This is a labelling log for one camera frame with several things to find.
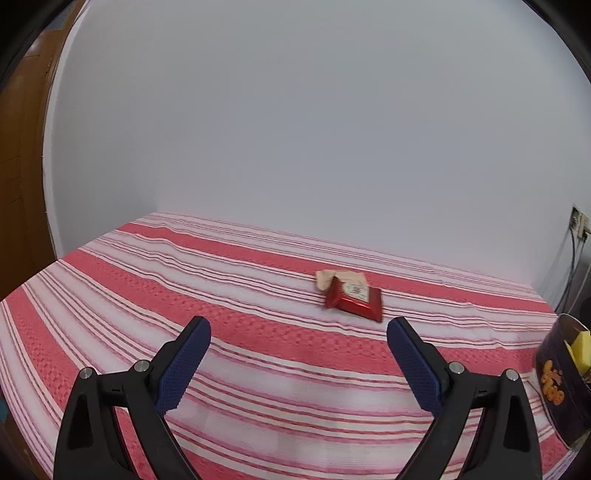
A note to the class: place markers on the beige paper packet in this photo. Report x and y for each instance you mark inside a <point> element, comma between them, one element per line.
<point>325,278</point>

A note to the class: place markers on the brown wooden door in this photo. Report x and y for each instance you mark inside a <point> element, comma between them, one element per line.
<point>23,184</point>

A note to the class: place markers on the dark purple container orange print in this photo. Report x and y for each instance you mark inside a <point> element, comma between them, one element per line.
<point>554,364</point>

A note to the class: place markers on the white wall socket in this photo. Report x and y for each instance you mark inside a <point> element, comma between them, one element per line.
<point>577,221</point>

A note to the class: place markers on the red packet white label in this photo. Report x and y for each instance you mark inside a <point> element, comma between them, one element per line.
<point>353,302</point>

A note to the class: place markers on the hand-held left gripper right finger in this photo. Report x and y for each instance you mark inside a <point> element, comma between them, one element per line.
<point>415,364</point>

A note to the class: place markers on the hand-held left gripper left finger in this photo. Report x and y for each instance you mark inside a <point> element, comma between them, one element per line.
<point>182,364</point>

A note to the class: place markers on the pink striped bedspread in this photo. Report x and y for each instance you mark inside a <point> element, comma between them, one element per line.
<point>277,323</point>

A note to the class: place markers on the large yellow sponge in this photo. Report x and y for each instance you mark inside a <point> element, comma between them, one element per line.
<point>582,350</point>

